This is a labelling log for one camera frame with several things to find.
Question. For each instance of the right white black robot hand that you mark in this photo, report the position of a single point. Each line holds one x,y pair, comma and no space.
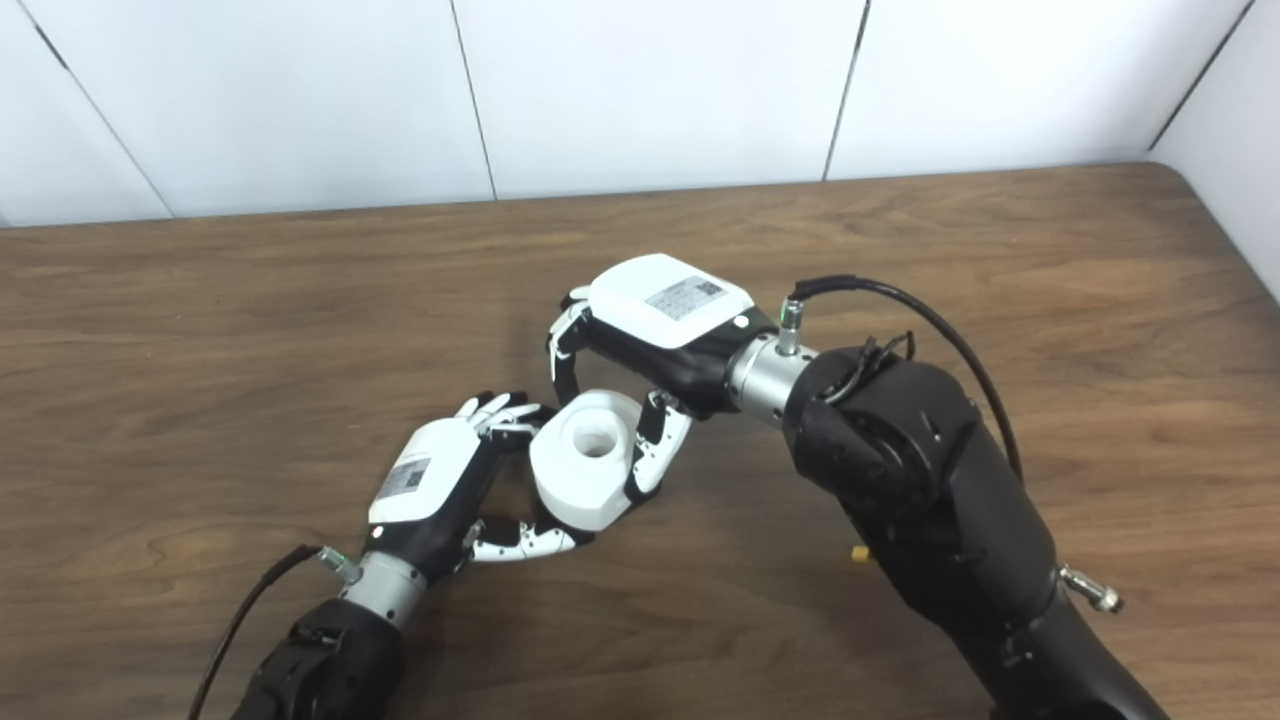
670,310

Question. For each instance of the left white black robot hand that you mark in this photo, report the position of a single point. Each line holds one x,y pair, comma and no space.
425,480

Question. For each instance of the round white piece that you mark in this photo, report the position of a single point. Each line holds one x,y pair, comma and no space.
575,480

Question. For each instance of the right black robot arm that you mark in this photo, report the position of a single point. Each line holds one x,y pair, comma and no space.
930,500

